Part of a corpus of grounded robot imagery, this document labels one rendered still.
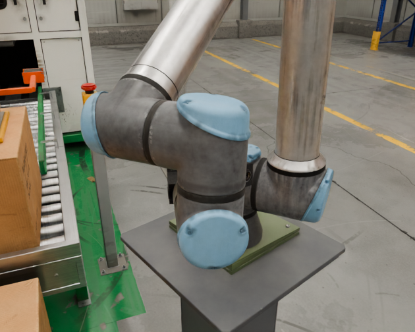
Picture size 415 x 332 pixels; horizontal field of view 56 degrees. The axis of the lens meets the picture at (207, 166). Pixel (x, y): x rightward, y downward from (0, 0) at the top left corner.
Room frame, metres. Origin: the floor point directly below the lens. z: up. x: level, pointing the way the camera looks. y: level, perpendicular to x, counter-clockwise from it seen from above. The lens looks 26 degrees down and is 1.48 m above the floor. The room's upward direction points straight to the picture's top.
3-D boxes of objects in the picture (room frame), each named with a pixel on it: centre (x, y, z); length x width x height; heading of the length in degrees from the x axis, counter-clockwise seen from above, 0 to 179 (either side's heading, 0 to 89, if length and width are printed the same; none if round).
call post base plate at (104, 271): (1.77, 0.54, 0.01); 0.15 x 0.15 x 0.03; 21
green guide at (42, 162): (2.57, 1.11, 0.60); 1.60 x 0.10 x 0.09; 21
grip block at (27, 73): (1.77, 0.79, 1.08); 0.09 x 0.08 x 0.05; 111
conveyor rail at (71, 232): (2.26, 0.92, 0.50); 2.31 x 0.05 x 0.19; 21
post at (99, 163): (1.77, 0.54, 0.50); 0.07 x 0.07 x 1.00; 21
